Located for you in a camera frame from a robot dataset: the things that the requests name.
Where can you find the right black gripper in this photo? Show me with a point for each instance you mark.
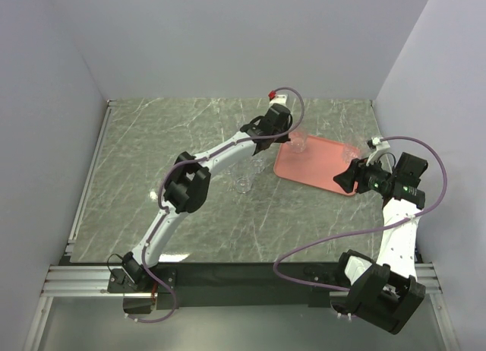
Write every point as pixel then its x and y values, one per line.
pixel 358 170

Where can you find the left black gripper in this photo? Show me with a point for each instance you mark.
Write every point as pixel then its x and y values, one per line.
pixel 283 140

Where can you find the clear wine glass front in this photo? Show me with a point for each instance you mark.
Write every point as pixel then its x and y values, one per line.
pixel 354 147

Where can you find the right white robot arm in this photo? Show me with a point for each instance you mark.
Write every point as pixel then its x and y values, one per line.
pixel 385 292

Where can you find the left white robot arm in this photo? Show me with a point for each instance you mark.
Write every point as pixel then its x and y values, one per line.
pixel 185 188

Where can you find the pink plastic tray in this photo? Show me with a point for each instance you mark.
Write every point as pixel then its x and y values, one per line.
pixel 316 166

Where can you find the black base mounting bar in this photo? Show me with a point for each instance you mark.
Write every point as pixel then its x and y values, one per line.
pixel 230 284

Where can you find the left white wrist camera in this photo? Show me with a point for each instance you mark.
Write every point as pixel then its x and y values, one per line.
pixel 277 98

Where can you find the aluminium rail frame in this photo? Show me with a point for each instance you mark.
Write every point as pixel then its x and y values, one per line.
pixel 67 279

